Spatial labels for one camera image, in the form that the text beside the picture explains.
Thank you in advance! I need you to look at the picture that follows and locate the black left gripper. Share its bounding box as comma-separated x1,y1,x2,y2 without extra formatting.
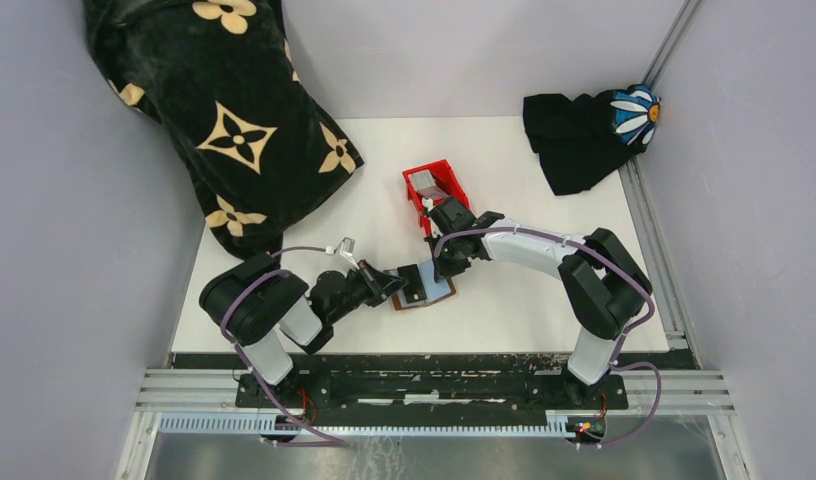
329,258,409,324

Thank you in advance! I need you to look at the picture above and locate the black VIP credit card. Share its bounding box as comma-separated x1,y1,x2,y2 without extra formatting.
397,264,427,306

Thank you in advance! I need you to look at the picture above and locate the red plastic bin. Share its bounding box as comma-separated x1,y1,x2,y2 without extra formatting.
402,159,470,236

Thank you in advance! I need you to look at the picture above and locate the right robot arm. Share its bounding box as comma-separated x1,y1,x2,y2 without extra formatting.
425,197,655,408

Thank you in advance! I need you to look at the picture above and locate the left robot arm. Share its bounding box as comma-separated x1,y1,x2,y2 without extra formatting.
198,254,408,407

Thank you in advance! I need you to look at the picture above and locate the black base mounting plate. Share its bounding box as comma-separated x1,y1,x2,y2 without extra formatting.
272,353,629,429

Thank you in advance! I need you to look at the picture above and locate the black cloth with daisy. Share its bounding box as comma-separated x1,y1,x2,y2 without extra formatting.
522,84,662,196

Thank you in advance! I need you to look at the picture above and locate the black blanket with beige flowers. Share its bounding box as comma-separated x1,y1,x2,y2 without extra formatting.
82,1,364,260

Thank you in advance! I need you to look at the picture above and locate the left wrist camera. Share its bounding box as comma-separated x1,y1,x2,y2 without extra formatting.
325,237,359,268

